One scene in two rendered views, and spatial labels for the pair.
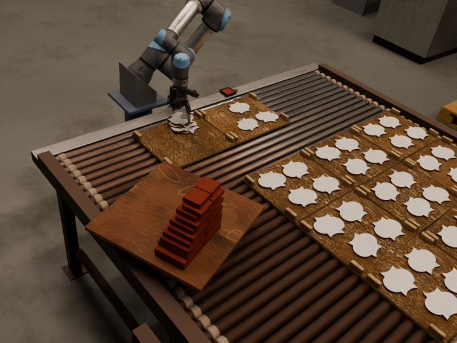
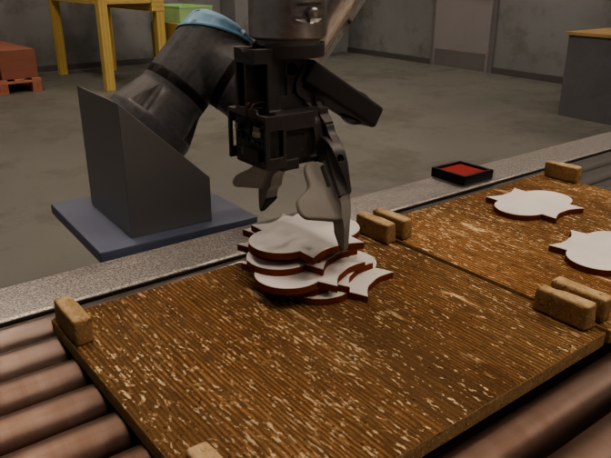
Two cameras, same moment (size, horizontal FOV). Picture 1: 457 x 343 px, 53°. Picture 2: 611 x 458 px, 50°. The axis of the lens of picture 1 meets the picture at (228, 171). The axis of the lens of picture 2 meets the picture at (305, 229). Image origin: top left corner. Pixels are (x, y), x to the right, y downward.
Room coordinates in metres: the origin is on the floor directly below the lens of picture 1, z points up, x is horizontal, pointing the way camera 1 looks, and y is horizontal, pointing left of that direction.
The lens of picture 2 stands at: (1.39, 0.19, 1.25)
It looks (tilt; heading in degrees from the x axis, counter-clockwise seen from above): 22 degrees down; 8
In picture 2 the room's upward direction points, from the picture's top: straight up
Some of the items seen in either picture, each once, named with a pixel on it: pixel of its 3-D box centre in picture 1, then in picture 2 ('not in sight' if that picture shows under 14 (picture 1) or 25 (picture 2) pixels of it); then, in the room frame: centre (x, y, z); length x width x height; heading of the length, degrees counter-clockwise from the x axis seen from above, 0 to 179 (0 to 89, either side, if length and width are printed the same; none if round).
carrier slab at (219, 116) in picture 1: (243, 118); (566, 234); (2.23, -0.04, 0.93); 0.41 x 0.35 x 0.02; 136
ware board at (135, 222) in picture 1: (179, 217); not in sight; (1.27, 0.16, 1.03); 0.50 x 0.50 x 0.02; 66
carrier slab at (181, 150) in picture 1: (183, 139); (323, 332); (1.94, 0.25, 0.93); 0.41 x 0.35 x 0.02; 136
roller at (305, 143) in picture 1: (279, 155); not in sight; (1.96, -0.25, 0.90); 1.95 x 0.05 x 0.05; 135
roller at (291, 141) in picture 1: (272, 150); not in sight; (1.99, -0.22, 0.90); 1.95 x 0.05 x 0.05; 135
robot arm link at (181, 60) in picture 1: (181, 66); not in sight; (2.03, 0.30, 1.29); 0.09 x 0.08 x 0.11; 175
